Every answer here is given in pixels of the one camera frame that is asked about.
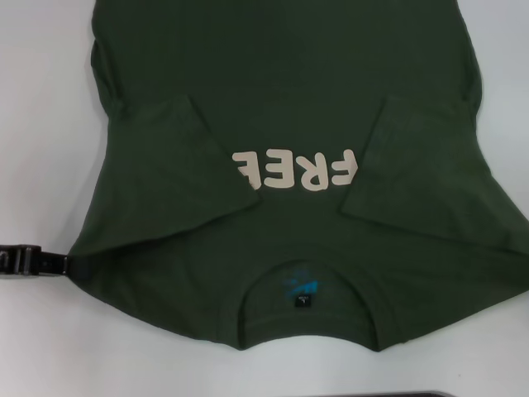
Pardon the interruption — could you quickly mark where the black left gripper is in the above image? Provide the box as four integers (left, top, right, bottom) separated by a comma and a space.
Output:
0, 242, 72, 280

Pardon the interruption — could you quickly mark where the dark green FREE T-shirt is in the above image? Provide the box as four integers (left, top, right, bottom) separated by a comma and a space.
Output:
68, 0, 529, 352

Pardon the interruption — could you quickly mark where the dark grey torso edge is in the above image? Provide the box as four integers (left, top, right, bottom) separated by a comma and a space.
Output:
371, 390, 470, 397

